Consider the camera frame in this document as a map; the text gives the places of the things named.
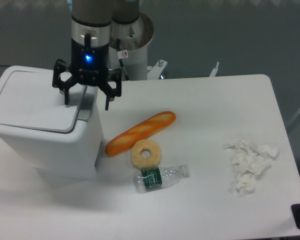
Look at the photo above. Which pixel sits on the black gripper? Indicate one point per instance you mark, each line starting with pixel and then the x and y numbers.
pixel 88 67

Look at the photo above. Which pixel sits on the white trash can lid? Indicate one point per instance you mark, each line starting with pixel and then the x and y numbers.
pixel 28 100

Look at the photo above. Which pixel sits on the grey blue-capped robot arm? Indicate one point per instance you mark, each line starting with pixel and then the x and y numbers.
pixel 90 43

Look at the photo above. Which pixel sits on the white trash can body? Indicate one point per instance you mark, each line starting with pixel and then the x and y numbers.
pixel 72 154

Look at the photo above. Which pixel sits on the orange toy baguette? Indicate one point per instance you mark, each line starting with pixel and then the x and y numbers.
pixel 142 130

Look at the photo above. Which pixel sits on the clear bottle green label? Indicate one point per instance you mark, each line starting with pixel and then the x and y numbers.
pixel 158 178

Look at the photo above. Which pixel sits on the crumpled white tissue paper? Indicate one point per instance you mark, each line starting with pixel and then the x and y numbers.
pixel 249 163

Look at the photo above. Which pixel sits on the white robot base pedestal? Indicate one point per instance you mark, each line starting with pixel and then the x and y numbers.
pixel 128 47

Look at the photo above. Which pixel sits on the white mounting bracket with bolts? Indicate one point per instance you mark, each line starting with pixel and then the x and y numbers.
pixel 152 73

